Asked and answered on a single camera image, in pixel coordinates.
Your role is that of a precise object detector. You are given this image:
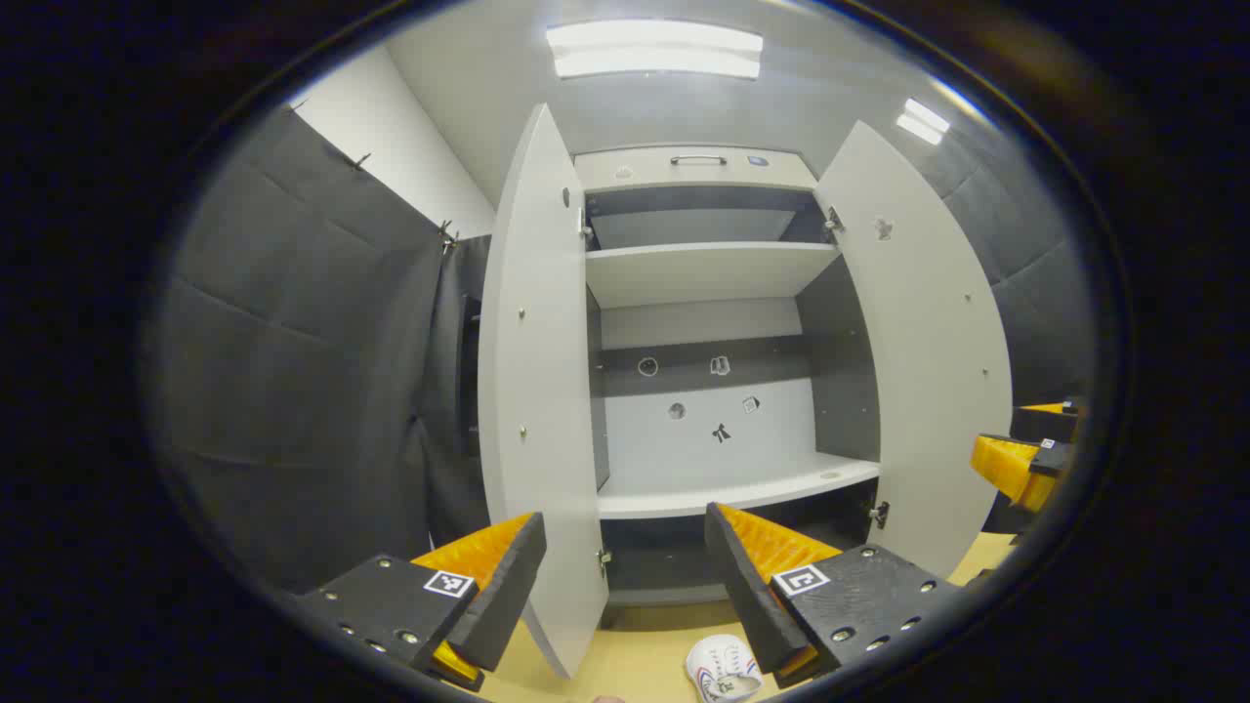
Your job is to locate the white cabinet drawer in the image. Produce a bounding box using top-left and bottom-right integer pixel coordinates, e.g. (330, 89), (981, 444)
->
(573, 145), (817, 193)

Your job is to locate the small ceiling light panel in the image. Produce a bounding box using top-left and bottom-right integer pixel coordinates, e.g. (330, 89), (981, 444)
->
(896, 98), (950, 145)

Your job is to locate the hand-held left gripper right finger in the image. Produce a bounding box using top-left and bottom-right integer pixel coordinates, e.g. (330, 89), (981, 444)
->
(705, 502), (963, 689)

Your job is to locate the large ceiling light panel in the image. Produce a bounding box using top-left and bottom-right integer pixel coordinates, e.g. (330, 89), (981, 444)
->
(547, 20), (765, 81)

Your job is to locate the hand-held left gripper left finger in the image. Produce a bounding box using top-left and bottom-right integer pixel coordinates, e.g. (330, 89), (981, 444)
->
(298, 511), (548, 692)

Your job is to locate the white sneaker shoe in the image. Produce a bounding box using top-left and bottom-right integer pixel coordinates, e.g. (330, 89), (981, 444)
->
(686, 635), (765, 703)

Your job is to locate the white shoe cabinet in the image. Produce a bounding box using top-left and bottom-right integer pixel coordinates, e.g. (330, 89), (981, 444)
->
(573, 145), (883, 606)

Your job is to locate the black backdrop cloth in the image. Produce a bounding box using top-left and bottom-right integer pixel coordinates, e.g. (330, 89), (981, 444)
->
(156, 105), (494, 592)
(937, 146), (1095, 406)

